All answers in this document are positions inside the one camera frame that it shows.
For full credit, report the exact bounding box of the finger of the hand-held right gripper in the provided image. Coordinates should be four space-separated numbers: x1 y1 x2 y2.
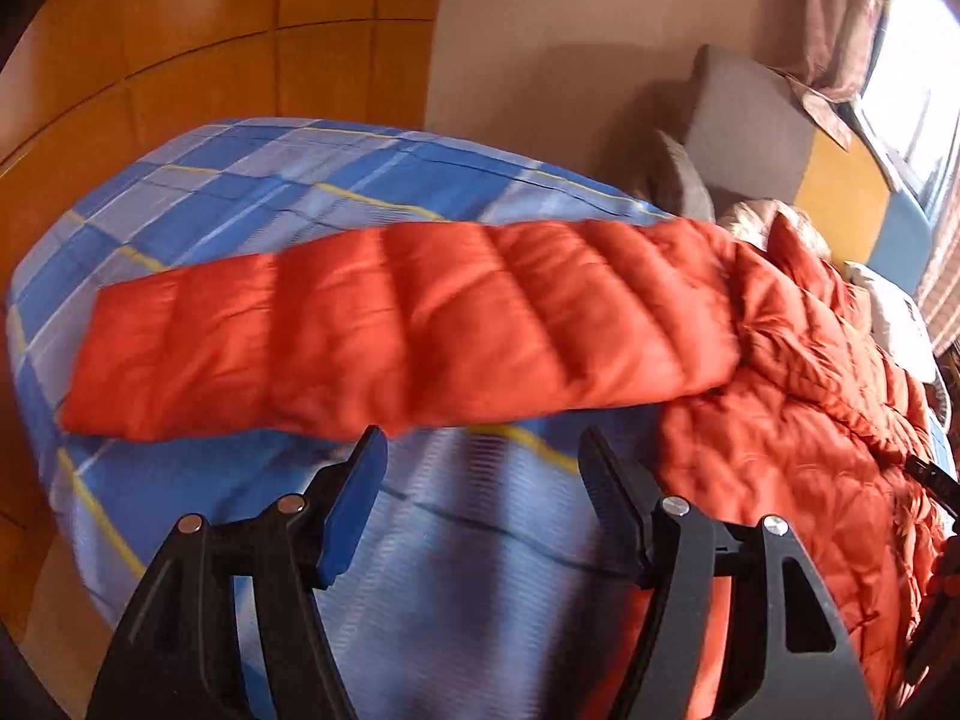
904 454 960 520

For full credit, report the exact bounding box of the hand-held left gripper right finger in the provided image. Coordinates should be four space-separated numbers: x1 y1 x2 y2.
577 426 875 720

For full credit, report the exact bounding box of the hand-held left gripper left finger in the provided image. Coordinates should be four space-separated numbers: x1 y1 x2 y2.
86 426 389 720

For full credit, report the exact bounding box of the orange down jacket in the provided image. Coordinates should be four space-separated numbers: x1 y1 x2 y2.
58 211 960 720

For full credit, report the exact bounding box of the white printed pillow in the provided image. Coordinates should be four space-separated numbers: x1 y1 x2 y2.
844 261 938 383

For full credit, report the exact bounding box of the brown striped curtain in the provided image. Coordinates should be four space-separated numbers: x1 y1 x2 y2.
915 225 960 361

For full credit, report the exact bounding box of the beige quilted blanket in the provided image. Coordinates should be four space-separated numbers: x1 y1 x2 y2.
716 199 830 263

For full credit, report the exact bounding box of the grey cushion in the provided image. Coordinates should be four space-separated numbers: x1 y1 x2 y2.
649 129 717 224

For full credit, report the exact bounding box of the blue plaid bed sheet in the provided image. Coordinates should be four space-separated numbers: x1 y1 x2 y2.
6 116 957 720

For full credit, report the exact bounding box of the grey yellow blue padded headboard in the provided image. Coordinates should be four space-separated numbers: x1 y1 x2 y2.
686 43 935 293

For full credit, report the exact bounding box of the bright window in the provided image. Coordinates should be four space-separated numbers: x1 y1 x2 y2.
855 0 960 218

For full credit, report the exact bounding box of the beige curtain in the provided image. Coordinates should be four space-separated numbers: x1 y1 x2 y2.
776 0 912 155

